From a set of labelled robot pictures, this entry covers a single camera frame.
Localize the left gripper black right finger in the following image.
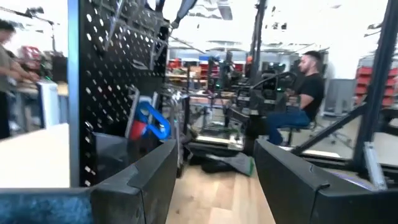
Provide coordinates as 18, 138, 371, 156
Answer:
253, 138, 368, 224

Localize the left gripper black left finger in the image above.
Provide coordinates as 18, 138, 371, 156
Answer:
90, 139, 179, 224

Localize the blue T-handle hex key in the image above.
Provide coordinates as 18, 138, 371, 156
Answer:
135, 101, 172, 141

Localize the tall black pegboard bin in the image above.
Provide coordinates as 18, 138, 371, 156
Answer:
93, 132, 162, 187

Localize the grey office chair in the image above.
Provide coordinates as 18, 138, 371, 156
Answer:
285, 118, 318, 147

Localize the silver aluminium strut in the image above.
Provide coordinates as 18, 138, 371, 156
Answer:
363, 141, 388, 190

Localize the person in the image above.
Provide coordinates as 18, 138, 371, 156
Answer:
266, 50, 326, 146
0, 19, 41, 141

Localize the black metal pegboard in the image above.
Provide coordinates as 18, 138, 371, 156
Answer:
67, 0, 170, 187

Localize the light wooden table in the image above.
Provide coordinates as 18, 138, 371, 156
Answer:
0, 123, 71, 189

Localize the red storage shelving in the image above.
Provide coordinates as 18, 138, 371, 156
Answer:
355, 65, 398, 107

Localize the wire ring tool rack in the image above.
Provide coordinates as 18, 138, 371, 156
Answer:
93, 0, 170, 68

